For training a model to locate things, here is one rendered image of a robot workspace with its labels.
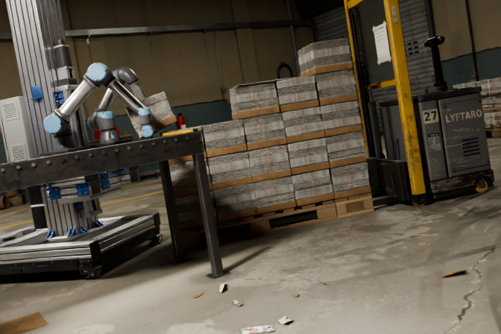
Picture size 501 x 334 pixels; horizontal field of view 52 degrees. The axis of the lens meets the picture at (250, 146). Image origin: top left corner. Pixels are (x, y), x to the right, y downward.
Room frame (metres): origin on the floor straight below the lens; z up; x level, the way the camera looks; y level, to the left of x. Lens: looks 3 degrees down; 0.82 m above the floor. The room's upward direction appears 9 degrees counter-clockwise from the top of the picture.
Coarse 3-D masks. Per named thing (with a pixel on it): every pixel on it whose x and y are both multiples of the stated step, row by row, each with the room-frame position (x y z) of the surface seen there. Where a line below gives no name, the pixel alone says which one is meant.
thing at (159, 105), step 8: (152, 96) 3.57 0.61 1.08; (160, 96) 3.58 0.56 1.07; (144, 104) 3.56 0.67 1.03; (152, 104) 3.58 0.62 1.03; (160, 104) 3.59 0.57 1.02; (168, 104) 3.60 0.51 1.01; (128, 112) 3.54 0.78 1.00; (152, 112) 3.57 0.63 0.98; (160, 112) 3.58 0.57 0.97; (168, 112) 3.59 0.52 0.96; (136, 120) 3.55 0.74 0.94; (160, 120) 3.58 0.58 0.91; (136, 128) 3.55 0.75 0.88; (160, 128) 3.59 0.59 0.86
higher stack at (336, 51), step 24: (312, 48) 3.75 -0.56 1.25; (336, 48) 3.79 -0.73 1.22; (336, 72) 3.78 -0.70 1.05; (336, 96) 3.78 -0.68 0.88; (336, 120) 3.77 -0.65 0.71; (360, 120) 3.80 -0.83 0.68; (336, 144) 3.76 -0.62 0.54; (360, 144) 3.79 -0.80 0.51; (336, 168) 3.75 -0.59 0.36; (360, 168) 3.79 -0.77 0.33
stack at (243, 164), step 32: (192, 128) 3.57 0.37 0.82; (224, 128) 3.62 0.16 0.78; (256, 128) 3.67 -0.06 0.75; (288, 128) 3.70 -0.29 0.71; (320, 128) 3.75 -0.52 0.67; (192, 160) 3.59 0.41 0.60; (224, 160) 3.60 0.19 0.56; (256, 160) 3.65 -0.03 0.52; (288, 160) 3.69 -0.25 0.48; (320, 160) 3.73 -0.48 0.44; (224, 192) 3.60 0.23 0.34; (256, 192) 3.64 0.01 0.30; (288, 192) 3.69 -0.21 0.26; (320, 192) 3.73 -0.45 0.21; (224, 224) 3.59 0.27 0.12; (256, 224) 3.64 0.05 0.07
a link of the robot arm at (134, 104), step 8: (112, 72) 3.37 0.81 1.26; (112, 80) 3.35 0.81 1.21; (112, 88) 3.36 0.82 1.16; (120, 88) 3.36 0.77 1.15; (120, 96) 3.37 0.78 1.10; (128, 96) 3.36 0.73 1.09; (128, 104) 3.37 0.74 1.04; (136, 104) 3.37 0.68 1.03; (136, 112) 3.37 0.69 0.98; (152, 120) 3.42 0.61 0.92
